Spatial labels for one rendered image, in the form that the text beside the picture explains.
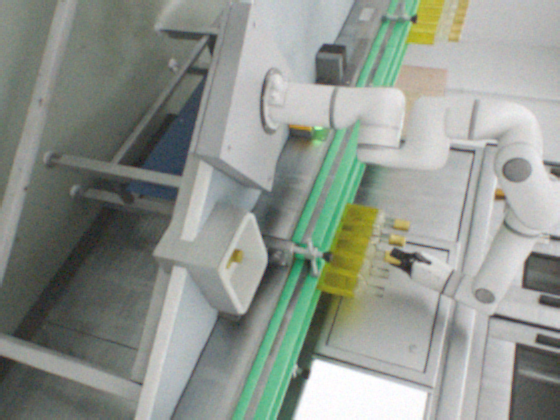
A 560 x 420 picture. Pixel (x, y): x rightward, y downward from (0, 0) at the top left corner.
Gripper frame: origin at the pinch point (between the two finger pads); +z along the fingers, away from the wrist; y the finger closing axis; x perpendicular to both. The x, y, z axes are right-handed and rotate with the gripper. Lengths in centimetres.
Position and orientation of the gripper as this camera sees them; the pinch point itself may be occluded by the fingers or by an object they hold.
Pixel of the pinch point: (397, 258)
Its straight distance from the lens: 137.0
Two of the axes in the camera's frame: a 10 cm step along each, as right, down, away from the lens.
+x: -5.5, 7.3, -4.1
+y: -1.2, -5.6, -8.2
